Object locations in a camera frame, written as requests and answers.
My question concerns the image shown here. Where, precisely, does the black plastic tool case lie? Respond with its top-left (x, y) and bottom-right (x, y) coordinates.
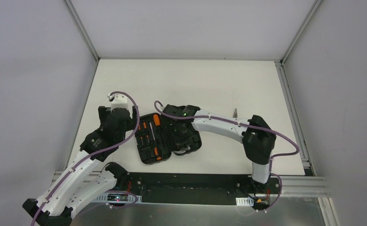
top-left (135, 113), bottom-right (202, 165)

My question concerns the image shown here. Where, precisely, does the left white cable duct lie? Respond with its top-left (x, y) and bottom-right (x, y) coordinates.
top-left (92, 193), bottom-right (142, 204)

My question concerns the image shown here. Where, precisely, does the right white cable duct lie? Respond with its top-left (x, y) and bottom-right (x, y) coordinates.
top-left (236, 197), bottom-right (254, 207)

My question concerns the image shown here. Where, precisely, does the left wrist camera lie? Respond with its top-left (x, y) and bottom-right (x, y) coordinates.
top-left (107, 94), bottom-right (128, 111)

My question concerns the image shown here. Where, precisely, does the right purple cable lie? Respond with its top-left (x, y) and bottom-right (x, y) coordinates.
top-left (154, 100), bottom-right (301, 213)

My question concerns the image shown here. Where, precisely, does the aluminium frame rail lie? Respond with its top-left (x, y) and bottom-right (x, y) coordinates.
top-left (49, 171), bottom-right (331, 198)

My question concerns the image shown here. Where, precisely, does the white cable duct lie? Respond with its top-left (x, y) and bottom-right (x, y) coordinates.
top-left (92, 193), bottom-right (142, 204)
top-left (236, 197), bottom-right (254, 207)

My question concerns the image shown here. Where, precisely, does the flat screwdriver in case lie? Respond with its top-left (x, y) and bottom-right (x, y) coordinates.
top-left (149, 122), bottom-right (162, 161)

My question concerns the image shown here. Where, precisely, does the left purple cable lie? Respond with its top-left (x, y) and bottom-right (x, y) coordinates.
top-left (30, 91), bottom-right (141, 226)

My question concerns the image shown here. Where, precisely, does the large orange black screwdriver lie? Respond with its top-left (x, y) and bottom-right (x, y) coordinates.
top-left (152, 114), bottom-right (161, 139)

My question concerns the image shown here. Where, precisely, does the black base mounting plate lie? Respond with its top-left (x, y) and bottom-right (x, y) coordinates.
top-left (97, 172), bottom-right (281, 207)

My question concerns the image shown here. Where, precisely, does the hammer with black handle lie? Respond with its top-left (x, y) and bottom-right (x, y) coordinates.
top-left (173, 145), bottom-right (192, 155)

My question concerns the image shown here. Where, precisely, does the small orange black screwdriver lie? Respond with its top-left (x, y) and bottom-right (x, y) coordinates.
top-left (135, 123), bottom-right (144, 146)

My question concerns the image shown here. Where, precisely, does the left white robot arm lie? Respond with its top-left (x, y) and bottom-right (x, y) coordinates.
top-left (22, 105), bottom-right (139, 226)

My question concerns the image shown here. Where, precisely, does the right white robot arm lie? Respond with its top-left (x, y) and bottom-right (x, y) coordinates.
top-left (157, 105), bottom-right (277, 193)

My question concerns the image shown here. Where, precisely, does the purple cable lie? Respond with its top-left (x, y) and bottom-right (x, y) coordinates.
top-left (154, 100), bottom-right (301, 213)
top-left (30, 91), bottom-right (141, 226)

